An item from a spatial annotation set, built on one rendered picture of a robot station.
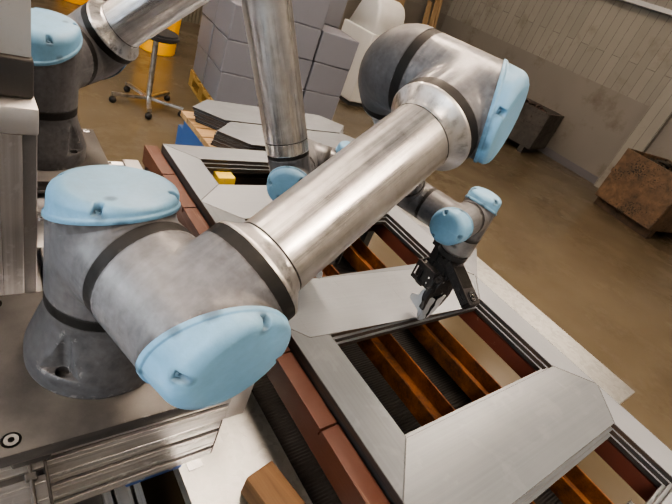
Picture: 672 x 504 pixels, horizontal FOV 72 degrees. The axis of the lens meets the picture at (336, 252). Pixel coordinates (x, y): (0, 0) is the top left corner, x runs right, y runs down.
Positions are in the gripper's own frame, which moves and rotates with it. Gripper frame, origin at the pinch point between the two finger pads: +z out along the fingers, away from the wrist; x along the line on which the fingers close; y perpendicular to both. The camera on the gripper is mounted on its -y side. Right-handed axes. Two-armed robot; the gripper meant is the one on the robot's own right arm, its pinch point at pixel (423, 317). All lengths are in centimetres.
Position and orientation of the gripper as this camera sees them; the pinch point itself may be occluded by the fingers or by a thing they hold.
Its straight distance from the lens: 118.8
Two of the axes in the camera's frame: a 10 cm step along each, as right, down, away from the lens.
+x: -7.7, 0.8, -6.3
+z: -3.4, 7.9, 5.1
